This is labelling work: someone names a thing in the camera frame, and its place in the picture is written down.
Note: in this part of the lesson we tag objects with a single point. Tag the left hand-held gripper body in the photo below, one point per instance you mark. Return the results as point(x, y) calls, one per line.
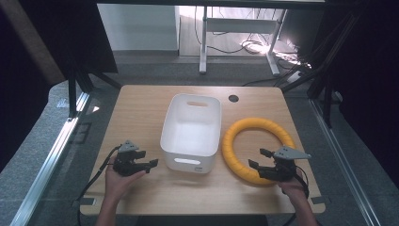
point(125, 164)

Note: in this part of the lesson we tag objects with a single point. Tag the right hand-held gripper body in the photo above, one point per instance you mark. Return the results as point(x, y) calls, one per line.
point(284, 169)

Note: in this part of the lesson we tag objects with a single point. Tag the person's right hand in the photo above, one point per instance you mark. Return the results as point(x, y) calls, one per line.
point(295, 190)

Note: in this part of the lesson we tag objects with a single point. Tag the person's left hand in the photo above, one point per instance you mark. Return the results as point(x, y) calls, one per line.
point(117, 186)

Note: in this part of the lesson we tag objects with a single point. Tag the black tape strip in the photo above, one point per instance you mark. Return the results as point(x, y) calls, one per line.
point(320, 200)
point(87, 201)

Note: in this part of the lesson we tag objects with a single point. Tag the white plastic bin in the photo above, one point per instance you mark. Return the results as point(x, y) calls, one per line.
point(191, 138)

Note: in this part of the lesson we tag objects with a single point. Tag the round black table grommet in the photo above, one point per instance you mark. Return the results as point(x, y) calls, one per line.
point(233, 98)

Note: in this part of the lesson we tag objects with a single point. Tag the white power strip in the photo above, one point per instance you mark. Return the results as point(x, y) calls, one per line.
point(294, 76)

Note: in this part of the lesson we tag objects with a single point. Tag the black metal stand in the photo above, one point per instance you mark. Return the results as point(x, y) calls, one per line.
point(72, 91)
point(327, 94)

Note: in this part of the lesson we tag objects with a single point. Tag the aluminium floor rail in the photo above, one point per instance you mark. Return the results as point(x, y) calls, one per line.
point(342, 160)
point(47, 169)

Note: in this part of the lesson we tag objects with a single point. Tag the white metal desk frame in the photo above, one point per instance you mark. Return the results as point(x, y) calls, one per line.
point(241, 25)

